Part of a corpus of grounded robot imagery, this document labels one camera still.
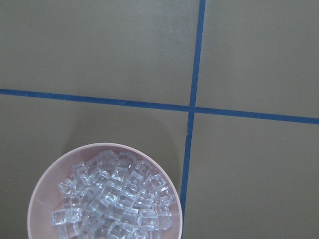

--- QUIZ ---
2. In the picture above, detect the clear ice cube pile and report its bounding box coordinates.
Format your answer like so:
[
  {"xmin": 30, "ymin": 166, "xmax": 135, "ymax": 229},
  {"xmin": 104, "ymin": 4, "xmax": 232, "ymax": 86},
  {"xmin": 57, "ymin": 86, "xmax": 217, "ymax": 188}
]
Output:
[{"xmin": 51, "ymin": 150, "xmax": 174, "ymax": 239}]

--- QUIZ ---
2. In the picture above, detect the pink bowl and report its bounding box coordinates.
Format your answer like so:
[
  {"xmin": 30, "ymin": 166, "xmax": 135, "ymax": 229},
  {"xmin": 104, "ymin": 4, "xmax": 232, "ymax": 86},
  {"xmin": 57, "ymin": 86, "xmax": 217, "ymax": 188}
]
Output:
[{"xmin": 27, "ymin": 143, "xmax": 183, "ymax": 239}]

